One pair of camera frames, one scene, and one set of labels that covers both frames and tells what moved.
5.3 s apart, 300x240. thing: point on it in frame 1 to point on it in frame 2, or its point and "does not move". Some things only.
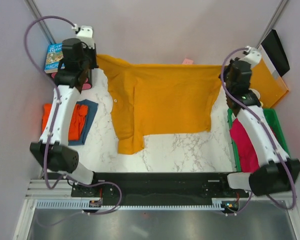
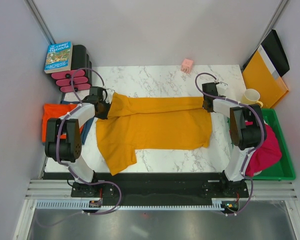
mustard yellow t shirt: [147, 100] to [152, 123]
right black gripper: [228, 68] to [206, 108]
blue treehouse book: [54, 54] does not move
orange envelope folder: [270, 90] does not move
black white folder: [274, 54] does not move
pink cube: [187, 61] does not move
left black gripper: [93, 52] to [104, 116]
